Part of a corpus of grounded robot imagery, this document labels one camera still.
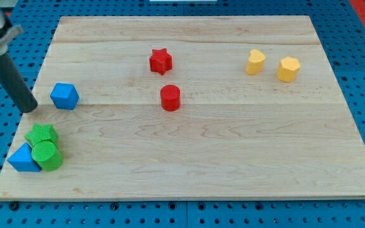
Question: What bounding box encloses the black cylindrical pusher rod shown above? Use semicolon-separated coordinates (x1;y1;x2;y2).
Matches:
0;53;38;113

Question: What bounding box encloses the blue cube block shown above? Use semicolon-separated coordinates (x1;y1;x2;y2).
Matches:
50;83;79;110

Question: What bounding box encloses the blue triangle block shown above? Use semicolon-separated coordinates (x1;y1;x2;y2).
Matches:
8;142;41;172

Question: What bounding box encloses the green cylinder block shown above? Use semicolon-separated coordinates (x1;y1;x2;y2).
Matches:
31;141;63;172

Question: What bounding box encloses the yellow hexagon block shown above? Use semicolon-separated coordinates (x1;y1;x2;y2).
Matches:
276;56;300;83

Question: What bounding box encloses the red star block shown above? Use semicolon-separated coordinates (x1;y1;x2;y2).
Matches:
149;48;172;75

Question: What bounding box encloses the yellow heart block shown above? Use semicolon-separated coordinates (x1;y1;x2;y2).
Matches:
245;49;266;75

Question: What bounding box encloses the red cylinder block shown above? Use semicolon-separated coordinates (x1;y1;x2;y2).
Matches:
160;84;181;111

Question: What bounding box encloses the green star block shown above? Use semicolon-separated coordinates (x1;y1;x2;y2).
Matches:
24;123;58;148

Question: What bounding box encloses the light wooden board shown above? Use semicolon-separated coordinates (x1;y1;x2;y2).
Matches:
0;16;365;202

